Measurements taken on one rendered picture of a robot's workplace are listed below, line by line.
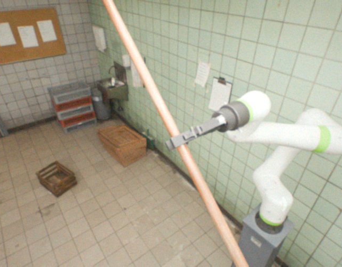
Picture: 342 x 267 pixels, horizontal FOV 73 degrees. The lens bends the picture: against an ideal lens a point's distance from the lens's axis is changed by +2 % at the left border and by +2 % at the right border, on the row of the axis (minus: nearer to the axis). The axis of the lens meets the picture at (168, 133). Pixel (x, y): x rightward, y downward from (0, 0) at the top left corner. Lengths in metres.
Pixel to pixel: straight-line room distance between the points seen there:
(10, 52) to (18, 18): 0.52
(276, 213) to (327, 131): 0.48
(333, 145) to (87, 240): 2.44
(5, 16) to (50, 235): 3.10
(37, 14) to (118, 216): 3.25
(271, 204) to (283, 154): 0.26
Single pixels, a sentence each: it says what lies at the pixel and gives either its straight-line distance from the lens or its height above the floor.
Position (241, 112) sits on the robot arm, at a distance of 0.78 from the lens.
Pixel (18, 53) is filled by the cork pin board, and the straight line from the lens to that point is 4.51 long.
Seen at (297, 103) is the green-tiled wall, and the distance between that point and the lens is 1.83.
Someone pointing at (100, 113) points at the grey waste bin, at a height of 0.16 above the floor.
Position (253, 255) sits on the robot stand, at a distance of 1.64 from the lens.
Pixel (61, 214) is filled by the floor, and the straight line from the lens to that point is 3.18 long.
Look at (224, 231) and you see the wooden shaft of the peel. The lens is 0.69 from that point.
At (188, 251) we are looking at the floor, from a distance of 2.69.
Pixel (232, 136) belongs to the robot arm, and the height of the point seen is 1.83.
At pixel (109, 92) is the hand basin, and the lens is 3.76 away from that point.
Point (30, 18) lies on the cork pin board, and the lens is 4.46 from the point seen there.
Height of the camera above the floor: 2.36
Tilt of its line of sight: 35 degrees down
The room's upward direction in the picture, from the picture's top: straight up
